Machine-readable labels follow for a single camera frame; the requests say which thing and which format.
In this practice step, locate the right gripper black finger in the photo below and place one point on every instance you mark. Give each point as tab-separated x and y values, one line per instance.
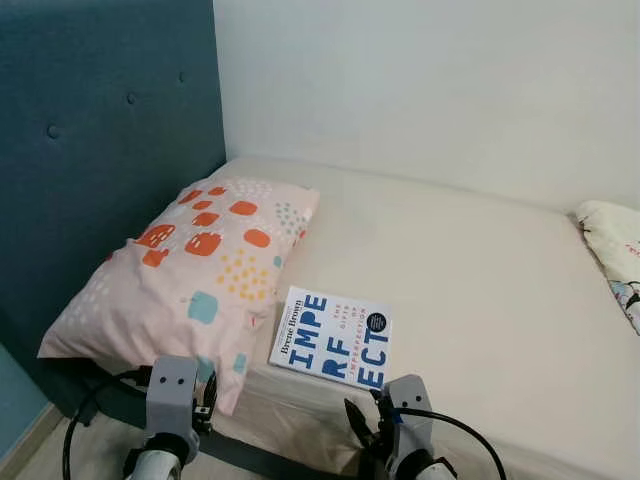
379	408
356	425

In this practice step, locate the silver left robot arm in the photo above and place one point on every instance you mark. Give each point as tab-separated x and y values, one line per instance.
158	462

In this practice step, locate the mattress with beige sheet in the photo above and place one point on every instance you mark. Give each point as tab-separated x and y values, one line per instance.
480	290

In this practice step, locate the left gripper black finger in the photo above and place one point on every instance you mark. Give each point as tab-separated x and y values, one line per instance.
212	392

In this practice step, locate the pink pillow with orange spots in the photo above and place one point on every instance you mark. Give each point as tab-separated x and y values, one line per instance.
170	280

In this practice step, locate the cream cartoon print quilt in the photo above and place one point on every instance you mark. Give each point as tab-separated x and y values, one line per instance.
615	250

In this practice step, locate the white book with blue letters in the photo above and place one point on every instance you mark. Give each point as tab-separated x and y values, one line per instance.
330	340

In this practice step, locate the teal upholstered headboard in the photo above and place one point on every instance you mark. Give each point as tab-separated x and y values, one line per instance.
90	120

